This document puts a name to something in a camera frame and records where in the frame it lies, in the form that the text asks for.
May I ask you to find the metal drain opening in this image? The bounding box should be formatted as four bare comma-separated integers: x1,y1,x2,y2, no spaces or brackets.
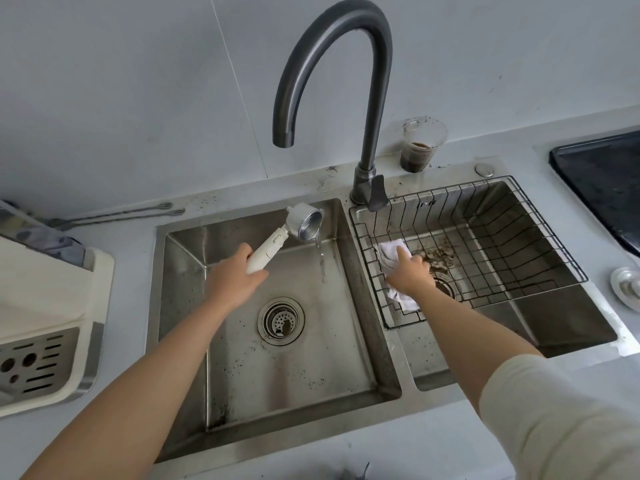
430,274,457,301

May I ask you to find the round metal sink strainer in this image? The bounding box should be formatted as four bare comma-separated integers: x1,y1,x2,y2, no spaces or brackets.
257,297,305,346

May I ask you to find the white cloth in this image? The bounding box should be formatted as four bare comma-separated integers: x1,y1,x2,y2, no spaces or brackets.
376,239,421,312

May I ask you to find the person's right forearm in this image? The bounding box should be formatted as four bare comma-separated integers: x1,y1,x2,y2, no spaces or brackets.
400,286,547,398

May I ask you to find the round metal lid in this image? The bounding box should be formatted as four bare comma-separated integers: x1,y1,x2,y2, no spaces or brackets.
610,266,640,313

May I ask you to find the cream long sleeve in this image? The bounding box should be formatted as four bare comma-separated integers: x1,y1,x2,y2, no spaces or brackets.
478,354,640,480

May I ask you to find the clear plastic cup with coffee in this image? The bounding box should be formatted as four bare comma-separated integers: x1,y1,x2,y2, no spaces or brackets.
400,116,447,173

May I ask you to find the person's left hand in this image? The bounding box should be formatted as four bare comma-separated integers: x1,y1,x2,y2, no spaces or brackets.
206,243,269,312

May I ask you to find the pile of coffee grounds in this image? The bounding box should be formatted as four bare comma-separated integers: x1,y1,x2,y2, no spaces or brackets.
412,245,457,271

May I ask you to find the white coffee machine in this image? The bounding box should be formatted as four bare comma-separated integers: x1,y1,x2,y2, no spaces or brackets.
0,199,116,418

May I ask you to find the black wire drain basket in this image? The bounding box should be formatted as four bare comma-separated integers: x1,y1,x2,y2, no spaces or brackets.
348,176,589,329

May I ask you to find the long metal stirring spoon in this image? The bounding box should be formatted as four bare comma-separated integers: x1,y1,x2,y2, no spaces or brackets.
47,202,174,228

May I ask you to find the dark grey gooseneck faucet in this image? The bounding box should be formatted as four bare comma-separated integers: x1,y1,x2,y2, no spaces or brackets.
272,0,394,213

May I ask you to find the stainless steel double sink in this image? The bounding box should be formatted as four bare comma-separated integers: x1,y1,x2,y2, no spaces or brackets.
145,156,640,465

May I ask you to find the black glass cooktop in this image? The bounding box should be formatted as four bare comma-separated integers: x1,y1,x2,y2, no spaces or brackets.
549,131,640,255

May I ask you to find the person's left forearm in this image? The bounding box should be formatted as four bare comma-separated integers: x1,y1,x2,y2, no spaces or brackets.
17,290,236,480

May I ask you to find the person's right hand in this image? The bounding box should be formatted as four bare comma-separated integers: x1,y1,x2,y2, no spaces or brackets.
387,244,432,298

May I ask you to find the white-handled metal portafilter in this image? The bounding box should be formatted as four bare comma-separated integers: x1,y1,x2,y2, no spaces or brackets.
246,203,325,274

